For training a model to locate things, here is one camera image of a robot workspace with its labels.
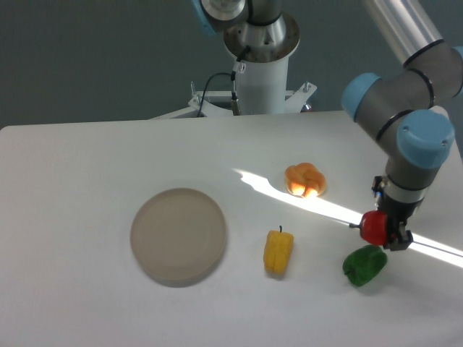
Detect black cable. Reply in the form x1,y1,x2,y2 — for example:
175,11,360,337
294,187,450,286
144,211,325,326
196,45,250,119

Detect braided bread roll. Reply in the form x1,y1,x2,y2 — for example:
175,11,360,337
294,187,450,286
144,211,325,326
284,163,327,198

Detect green bell pepper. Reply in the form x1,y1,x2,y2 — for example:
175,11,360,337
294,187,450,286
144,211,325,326
342,244,388,287

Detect yellow bell pepper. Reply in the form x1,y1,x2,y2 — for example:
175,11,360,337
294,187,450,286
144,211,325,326
263,226,294,276

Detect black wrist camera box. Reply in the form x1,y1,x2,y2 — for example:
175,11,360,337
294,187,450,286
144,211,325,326
371,176,383,210

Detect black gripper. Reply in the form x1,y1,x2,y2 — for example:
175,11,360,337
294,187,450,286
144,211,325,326
378,182,424,252

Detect beige round plate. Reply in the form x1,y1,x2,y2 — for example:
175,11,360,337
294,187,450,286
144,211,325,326
129,188,227,287

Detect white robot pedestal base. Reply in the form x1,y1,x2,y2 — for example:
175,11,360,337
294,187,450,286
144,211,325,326
157,12,318,120

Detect red bell pepper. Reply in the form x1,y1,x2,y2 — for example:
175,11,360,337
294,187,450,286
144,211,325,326
349,210,388,246

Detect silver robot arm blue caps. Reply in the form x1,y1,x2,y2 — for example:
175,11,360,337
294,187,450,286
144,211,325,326
193,1,462,251

